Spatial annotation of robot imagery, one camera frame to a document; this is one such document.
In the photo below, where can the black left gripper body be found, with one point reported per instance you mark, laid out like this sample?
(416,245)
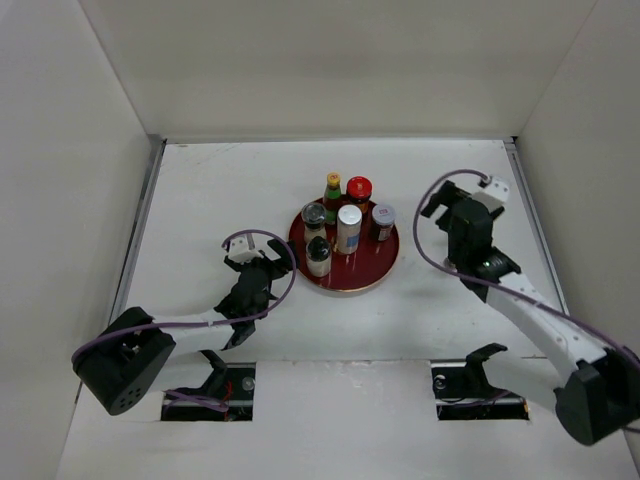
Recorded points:
(260,265)

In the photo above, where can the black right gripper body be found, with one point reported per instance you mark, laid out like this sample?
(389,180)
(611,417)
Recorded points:
(453,253)

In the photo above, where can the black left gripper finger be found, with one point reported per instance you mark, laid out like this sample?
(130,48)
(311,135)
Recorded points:
(288,260)
(235,266)

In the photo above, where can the glass shaker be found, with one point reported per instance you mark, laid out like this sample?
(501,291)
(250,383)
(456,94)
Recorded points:
(318,257)
(313,216)

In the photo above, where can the grey lid spice jar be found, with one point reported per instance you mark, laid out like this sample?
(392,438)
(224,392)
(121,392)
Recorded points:
(382,222)

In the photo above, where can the green label sauce bottle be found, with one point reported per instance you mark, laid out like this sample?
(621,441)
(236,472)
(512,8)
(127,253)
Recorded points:
(332,199)

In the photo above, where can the white tall canister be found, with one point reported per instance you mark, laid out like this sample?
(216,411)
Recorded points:
(349,221)

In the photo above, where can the red lid sauce jar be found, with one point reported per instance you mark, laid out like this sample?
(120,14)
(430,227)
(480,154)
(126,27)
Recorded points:
(358,193)

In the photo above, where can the small dark pepper bottle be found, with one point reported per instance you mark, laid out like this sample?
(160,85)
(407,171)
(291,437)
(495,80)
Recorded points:
(448,264)

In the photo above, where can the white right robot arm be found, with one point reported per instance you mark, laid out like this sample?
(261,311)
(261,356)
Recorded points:
(594,388)

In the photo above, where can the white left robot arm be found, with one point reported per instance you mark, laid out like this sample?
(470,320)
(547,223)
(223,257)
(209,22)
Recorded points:
(179,356)

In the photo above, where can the red round tray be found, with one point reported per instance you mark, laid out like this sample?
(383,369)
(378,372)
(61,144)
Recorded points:
(366,267)

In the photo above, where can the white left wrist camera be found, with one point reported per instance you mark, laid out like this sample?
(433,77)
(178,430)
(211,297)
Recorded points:
(241,249)

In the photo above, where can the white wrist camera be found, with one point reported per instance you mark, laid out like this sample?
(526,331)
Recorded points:
(241,249)
(493,194)

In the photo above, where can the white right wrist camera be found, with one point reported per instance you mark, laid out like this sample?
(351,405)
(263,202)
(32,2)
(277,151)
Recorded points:
(493,194)

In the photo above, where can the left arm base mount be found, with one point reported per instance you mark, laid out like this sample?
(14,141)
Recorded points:
(225,393)

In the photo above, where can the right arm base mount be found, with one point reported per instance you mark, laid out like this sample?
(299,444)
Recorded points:
(463,393)

